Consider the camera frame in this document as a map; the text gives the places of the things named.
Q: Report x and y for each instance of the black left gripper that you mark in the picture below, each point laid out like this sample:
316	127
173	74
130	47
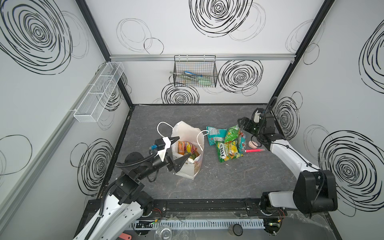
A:
169	154

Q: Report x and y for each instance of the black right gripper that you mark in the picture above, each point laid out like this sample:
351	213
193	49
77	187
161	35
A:
246	124

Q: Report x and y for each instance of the yellow snack packet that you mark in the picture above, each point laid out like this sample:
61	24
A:
185	147

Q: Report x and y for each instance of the green snack packet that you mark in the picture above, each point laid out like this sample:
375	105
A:
232	134

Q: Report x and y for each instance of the white printed paper bag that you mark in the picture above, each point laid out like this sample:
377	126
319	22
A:
191	142

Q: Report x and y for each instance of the teal snack packet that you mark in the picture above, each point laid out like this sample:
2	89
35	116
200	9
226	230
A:
215	135

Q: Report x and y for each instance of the Fox's fruit candy packet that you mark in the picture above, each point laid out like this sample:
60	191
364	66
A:
228	151

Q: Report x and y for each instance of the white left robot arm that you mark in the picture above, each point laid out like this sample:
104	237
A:
124	200

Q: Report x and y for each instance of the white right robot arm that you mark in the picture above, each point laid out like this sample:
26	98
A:
315	189

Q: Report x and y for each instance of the pink marker pen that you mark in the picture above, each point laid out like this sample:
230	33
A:
254	150

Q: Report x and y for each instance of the clear glass cup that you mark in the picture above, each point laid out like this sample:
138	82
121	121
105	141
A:
163	232

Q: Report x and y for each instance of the pink plastic scoop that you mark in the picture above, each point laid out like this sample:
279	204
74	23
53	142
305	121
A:
124	236

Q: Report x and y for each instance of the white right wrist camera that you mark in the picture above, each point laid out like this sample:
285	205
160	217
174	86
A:
256	115

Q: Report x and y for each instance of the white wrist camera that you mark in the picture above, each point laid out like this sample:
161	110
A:
160	147
256	115

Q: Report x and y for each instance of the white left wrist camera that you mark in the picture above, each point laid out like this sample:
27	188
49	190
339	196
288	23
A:
160	147

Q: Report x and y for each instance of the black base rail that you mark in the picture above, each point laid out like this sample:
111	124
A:
250	207

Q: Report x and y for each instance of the blue handled tool in basket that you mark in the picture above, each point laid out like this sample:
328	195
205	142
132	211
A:
192	75

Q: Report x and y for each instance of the black wire wall basket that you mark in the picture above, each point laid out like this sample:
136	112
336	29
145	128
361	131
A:
199	64

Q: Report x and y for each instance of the white slotted cable duct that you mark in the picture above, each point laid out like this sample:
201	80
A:
220	224

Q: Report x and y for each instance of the clear acrylic wall shelf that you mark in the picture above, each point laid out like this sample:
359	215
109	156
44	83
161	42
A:
97	97

